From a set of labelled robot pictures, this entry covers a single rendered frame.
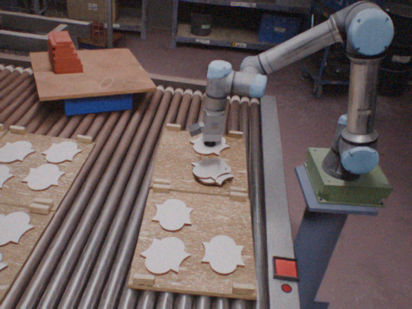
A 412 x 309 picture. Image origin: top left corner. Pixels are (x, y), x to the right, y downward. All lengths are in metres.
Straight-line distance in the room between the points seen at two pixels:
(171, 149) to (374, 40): 0.85
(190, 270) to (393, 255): 1.93
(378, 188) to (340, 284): 1.05
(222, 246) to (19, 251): 0.58
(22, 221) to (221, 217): 0.61
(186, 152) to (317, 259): 0.74
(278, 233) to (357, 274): 1.37
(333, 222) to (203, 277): 0.74
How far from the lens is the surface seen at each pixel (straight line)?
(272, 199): 1.54
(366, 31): 1.29
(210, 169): 1.53
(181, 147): 1.70
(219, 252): 1.26
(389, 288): 2.74
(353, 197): 1.68
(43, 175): 1.54
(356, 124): 1.43
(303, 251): 1.90
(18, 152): 1.68
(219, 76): 1.35
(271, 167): 1.70
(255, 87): 1.35
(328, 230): 1.80
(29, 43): 2.58
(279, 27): 5.63
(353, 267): 2.75
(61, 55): 2.02
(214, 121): 1.41
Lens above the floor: 1.86
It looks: 34 degrees down
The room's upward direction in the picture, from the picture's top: 7 degrees clockwise
